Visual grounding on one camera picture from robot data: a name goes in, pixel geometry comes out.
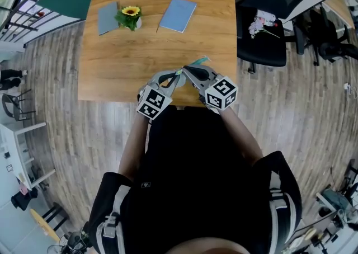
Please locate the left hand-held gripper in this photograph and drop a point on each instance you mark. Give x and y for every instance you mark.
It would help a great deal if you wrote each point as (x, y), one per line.
(152, 101)

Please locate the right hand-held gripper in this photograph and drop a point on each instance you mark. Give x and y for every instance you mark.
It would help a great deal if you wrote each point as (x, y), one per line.
(221, 93)

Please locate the mint green pouch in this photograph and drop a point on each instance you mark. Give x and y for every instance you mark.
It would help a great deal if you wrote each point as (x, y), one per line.
(200, 60)

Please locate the person's left forearm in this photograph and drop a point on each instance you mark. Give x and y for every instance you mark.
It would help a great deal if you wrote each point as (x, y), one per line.
(132, 149)

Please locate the person's right forearm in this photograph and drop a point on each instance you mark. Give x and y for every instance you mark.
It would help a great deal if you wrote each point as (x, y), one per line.
(243, 138)

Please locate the blue notebook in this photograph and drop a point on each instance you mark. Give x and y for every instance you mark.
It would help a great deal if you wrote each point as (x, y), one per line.
(178, 15)

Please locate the black office chair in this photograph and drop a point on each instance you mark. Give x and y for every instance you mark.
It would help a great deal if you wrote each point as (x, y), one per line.
(332, 48)
(260, 51)

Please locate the potted sunflower plant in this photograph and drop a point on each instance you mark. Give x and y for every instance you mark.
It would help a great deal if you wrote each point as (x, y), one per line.
(129, 16)

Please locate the purple artificial flowers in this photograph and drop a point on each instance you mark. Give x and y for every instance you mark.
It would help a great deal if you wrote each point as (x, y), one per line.
(254, 27)

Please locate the grey notebook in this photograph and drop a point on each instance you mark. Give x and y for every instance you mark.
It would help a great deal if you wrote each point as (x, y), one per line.
(108, 18)

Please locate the white red plastic bottle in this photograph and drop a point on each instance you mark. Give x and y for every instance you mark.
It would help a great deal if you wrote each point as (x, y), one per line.
(265, 18)

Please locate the person's black clothing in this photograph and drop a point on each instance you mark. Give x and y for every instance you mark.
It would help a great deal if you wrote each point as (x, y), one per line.
(195, 177)

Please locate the white power strip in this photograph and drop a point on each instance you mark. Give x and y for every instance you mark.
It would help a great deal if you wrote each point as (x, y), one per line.
(346, 86)

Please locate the black metal chair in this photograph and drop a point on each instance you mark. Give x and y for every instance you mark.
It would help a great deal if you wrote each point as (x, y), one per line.
(12, 104)

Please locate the person's head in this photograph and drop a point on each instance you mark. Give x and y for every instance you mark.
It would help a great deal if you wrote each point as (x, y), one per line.
(208, 247)

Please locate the white desk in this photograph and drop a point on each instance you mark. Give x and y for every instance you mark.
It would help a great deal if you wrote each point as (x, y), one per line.
(12, 152)

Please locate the black bag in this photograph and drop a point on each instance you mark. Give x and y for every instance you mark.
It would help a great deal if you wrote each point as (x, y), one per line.
(23, 199)

